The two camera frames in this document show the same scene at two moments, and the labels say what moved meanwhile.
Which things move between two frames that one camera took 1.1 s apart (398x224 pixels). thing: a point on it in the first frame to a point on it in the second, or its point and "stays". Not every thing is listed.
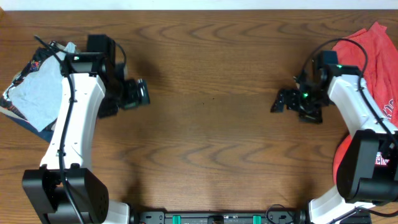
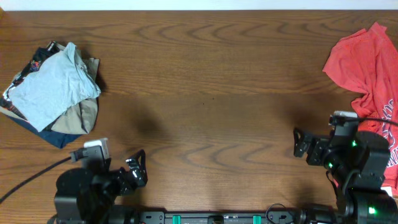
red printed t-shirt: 374,52 stays
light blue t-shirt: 36,95 stays
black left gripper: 135,99 to 127,185
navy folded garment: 46,135 stays
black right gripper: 316,117 to 300,144
